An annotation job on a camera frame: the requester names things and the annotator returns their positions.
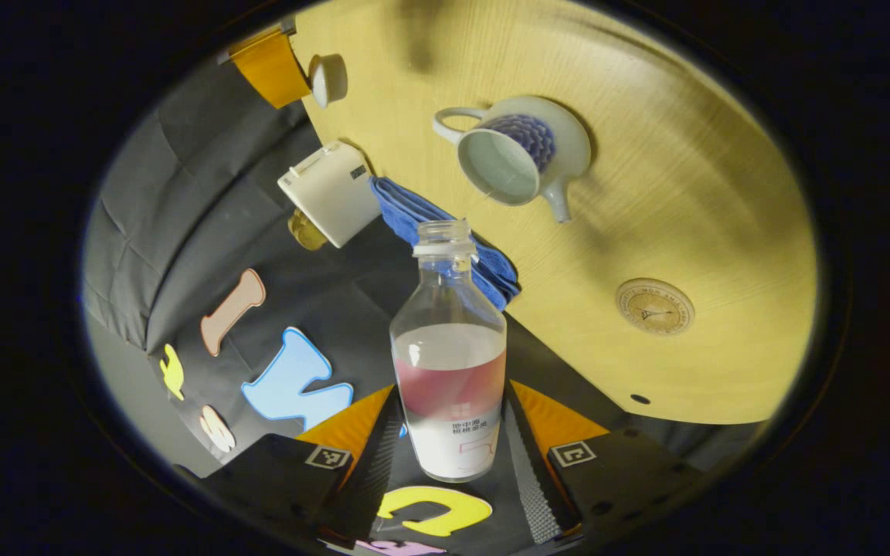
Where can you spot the white blue teacup lid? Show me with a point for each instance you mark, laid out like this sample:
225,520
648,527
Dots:
329,79

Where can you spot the white blue patterned teacup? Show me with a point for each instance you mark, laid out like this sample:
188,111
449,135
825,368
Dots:
507,162

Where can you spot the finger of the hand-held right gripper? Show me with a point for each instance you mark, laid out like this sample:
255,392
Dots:
271,69

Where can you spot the folded blue towel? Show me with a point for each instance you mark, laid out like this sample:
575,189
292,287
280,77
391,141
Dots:
406,212

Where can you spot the clear water bottle pink label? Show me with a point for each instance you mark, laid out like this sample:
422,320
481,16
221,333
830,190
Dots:
449,386

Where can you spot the round brown coaster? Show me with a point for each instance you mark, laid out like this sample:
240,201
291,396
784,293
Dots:
655,307

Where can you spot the brown bread slice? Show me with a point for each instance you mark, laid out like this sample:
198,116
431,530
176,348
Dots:
314,239
300,225

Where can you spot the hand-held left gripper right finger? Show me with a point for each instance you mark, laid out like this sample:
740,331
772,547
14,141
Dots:
526,479

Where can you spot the white toaster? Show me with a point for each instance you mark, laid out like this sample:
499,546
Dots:
329,193

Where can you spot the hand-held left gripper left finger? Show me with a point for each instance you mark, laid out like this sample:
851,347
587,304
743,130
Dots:
371,479

